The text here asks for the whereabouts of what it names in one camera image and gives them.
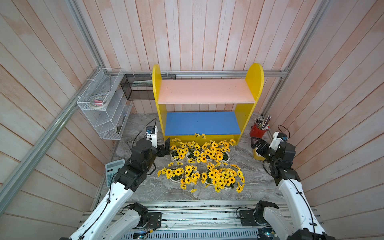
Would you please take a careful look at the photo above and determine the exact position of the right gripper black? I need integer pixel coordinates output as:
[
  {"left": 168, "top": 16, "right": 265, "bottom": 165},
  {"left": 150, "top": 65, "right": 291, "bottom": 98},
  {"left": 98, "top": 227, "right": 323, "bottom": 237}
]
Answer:
[{"left": 252, "top": 136, "right": 280, "bottom": 168}]

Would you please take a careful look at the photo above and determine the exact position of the sunflower pot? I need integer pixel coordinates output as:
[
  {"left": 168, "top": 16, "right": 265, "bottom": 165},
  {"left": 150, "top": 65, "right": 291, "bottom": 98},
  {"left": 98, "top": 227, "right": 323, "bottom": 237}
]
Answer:
[
  {"left": 180, "top": 165, "right": 201, "bottom": 193},
  {"left": 211, "top": 139, "right": 237, "bottom": 163},
  {"left": 215, "top": 164, "right": 246, "bottom": 194},
  {"left": 201, "top": 141, "right": 219, "bottom": 162},
  {"left": 157, "top": 162, "right": 185, "bottom": 183},
  {"left": 186, "top": 133, "right": 206, "bottom": 163},
  {"left": 201, "top": 163, "right": 221, "bottom": 188},
  {"left": 170, "top": 138, "right": 189, "bottom": 162}
]

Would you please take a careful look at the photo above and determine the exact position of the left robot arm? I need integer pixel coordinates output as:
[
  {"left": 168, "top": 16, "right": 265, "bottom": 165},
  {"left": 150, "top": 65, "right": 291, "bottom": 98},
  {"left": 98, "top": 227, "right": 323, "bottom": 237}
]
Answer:
[{"left": 68, "top": 138, "right": 171, "bottom": 240}]

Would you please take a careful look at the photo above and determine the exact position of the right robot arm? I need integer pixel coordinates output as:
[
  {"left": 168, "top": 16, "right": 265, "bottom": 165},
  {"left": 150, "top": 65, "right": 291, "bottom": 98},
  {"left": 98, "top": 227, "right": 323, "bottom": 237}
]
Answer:
[{"left": 237, "top": 132, "right": 333, "bottom": 240}]

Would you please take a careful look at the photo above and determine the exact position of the yellow alarm clock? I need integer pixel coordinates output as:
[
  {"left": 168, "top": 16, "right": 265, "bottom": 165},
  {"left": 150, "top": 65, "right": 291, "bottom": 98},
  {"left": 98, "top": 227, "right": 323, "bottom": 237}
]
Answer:
[{"left": 253, "top": 148, "right": 265, "bottom": 161}]

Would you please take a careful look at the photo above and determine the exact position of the red pencil cup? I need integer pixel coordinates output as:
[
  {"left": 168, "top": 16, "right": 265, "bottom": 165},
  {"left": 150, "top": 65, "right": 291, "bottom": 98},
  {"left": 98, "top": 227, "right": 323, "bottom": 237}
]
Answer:
[{"left": 250, "top": 116, "right": 271, "bottom": 139}]

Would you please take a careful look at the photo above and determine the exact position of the yellow shelf unit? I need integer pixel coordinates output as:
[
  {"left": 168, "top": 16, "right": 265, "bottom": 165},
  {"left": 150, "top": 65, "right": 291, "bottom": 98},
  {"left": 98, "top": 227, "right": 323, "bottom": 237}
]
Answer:
[{"left": 152, "top": 64, "right": 265, "bottom": 145}]

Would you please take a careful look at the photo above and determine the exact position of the light blue calculator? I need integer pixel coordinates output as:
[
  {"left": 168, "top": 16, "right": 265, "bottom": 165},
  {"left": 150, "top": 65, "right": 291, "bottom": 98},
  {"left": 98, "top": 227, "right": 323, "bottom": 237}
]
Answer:
[{"left": 105, "top": 159, "right": 126, "bottom": 188}]

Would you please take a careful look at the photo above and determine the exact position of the tape roll in rack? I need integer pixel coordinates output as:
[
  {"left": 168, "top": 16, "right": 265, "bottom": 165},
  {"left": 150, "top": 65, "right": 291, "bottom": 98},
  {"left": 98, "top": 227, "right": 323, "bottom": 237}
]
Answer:
[{"left": 90, "top": 96, "right": 110, "bottom": 110}]

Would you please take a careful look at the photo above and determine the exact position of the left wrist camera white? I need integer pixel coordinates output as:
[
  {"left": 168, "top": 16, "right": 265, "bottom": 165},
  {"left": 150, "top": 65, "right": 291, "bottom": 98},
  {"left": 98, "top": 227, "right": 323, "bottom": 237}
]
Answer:
[{"left": 145, "top": 126, "right": 158, "bottom": 148}]

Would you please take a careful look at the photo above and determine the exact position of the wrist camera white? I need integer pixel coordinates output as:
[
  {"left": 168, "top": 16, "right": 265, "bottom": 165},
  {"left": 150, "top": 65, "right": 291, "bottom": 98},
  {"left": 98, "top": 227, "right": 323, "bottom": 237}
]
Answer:
[
  {"left": 145, "top": 126, "right": 158, "bottom": 148},
  {"left": 269, "top": 132, "right": 289, "bottom": 151}
]

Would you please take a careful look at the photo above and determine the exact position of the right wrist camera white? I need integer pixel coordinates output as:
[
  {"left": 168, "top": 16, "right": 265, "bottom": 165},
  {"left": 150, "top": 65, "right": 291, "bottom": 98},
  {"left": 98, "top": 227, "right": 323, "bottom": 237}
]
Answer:
[{"left": 269, "top": 132, "right": 289, "bottom": 151}]

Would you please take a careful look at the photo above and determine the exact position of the black wire basket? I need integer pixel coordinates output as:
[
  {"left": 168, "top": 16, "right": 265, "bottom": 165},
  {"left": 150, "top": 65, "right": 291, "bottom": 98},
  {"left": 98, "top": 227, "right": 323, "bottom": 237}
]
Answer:
[{"left": 120, "top": 73, "right": 177, "bottom": 101}]

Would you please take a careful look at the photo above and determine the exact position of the white wire mesh rack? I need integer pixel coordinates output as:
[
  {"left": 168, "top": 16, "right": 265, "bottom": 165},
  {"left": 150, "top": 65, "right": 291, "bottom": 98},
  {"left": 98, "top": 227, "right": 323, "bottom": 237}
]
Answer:
[{"left": 77, "top": 68, "right": 132, "bottom": 140}]

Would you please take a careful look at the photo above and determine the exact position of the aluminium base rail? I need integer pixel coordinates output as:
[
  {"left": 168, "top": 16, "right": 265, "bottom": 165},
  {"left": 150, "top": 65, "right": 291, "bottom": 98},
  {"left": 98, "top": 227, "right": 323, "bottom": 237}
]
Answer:
[{"left": 74, "top": 200, "right": 325, "bottom": 240}]

